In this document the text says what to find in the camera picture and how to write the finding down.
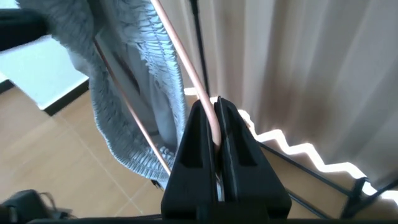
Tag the pale grey shorts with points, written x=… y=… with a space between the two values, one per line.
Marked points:
x=124 y=124

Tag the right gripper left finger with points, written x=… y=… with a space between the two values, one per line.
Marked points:
x=189 y=174

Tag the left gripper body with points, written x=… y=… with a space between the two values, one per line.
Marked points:
x=18 y=28

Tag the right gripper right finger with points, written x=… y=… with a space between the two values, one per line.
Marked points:
x=255 y=183

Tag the beige curtain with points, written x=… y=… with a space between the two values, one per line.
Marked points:
x=311 y=62

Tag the black clothes rack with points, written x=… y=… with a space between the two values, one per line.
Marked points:
x=354 y=196

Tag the pink clothes hanger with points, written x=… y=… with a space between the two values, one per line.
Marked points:
x=192 y=74

